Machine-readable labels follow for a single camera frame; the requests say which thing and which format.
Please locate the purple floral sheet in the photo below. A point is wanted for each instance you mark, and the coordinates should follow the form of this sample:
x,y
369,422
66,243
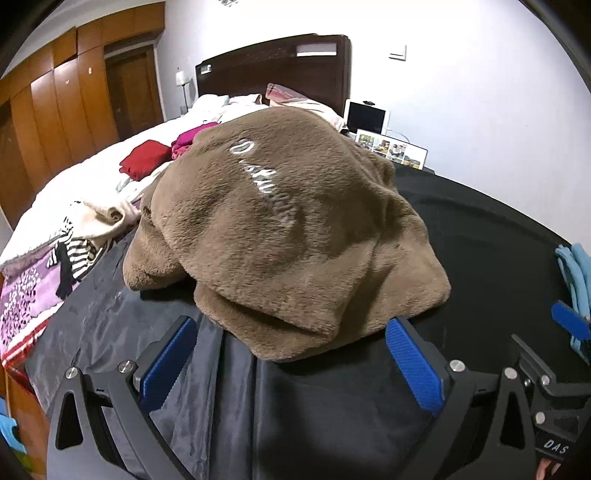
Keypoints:
x,y
23,300

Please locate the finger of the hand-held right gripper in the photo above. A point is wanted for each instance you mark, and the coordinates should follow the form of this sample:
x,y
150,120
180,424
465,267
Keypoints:
x,y
535,364
570,318

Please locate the black cloth cover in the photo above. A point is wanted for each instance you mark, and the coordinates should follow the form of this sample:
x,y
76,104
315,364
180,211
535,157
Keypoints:
x,y
485,258

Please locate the orange wooden wardrobe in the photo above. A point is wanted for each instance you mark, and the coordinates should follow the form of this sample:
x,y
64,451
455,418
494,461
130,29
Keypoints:
x,y
51,110

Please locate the person's right hand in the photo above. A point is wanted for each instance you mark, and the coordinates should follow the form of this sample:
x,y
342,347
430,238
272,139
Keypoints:
x,y
548,470

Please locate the dark wooden headboard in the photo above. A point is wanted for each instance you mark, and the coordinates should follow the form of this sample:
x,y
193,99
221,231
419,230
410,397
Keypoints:
x,y
277,69

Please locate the light blue fleece garment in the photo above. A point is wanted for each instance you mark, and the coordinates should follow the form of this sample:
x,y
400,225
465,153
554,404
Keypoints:
x,y
579,277

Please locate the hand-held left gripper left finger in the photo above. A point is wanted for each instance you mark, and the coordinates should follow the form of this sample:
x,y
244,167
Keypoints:
x,y
166,364

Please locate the black and white striped garment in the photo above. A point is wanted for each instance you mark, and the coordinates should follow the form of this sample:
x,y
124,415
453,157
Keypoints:
x,y
78,251

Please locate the pink striped pillow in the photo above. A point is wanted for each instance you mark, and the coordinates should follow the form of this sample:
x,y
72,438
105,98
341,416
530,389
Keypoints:
x,y
286,94

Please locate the brown fleece garment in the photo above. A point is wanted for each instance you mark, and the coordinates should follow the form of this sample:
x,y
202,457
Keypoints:
x,y
277,240

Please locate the white bedside lamp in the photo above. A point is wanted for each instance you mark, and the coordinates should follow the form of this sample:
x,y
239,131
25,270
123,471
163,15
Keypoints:
x,y
181,78

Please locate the bed with white blanket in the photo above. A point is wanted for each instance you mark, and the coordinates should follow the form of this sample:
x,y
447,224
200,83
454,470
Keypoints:
x,y
83,180

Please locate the brown wooden door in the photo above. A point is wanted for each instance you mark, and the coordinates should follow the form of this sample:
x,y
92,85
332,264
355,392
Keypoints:
x,y
134,92

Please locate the magenta cloth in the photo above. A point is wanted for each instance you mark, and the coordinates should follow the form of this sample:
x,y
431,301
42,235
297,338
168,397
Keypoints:
x,y
187,138

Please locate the light blue plastic object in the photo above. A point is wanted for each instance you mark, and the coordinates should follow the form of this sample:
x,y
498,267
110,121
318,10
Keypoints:
x,y
9,434

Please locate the cream garment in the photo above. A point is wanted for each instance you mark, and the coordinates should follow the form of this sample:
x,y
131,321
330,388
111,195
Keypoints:
x,y
99,214

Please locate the white wall switch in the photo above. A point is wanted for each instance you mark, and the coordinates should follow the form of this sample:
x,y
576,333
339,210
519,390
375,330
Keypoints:
x,y
398,53

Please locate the pile of white clothes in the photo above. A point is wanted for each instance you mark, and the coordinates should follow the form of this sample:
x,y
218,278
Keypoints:
x,y
217,104

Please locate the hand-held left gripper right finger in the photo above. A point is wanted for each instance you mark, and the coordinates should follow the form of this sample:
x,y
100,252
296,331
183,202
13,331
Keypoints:
x,y
411,369

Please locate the red folded cloth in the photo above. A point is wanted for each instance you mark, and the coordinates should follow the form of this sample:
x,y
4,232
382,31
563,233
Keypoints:
x,y
143,159

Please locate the photo collage frame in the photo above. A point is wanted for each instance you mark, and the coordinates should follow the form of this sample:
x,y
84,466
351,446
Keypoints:
x,y
392,150

